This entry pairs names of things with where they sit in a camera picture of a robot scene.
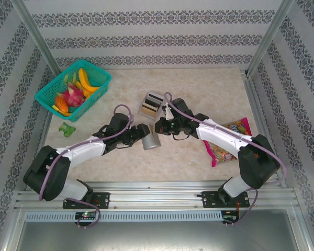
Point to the grey card holder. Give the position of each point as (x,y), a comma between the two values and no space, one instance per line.
(150,142)

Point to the pink toy dragon fruit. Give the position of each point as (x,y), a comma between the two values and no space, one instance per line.
(72,96)

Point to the orange toy fruit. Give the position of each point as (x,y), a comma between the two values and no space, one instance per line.
(60,103)

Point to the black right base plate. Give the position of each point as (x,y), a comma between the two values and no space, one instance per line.
(208,200)

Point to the green toy piece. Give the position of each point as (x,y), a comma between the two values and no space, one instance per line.
(66,130)

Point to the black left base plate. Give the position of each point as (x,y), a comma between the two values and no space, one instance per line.
(104,200)

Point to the yellow toy banana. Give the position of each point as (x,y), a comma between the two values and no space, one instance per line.
(87,83)

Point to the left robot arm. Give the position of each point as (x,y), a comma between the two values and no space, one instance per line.
(81,149)

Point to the dark credit card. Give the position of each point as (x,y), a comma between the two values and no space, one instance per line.
(152,102)

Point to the teal plastic basket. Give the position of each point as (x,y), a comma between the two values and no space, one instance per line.
(102,78)

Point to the pink fruit candy bag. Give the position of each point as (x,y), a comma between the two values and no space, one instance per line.
(219,154)

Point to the aluminium front rail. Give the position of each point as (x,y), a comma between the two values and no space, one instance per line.
(157,196)

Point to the aluminium frame post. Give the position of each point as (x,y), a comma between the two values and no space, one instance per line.
(36,34)
(269,34)

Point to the yellow toy fruit slice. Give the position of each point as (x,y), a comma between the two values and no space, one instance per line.
(55,107)

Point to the clear acrylic card box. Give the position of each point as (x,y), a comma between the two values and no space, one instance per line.
(151,116)

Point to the small controller board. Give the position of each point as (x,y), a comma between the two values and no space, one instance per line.
(85,215)
(230,216)

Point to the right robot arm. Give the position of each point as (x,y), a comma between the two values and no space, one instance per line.
(219,136)

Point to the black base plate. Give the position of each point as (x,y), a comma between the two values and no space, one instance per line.
(208,200)
(104,200)

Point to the green toy fruit slice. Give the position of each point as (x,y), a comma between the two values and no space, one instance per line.
(74,77)

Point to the gold credit card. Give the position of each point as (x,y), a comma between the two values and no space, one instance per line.
(149,110)

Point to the orange toy banana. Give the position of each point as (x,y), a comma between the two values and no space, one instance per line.
(85,92)

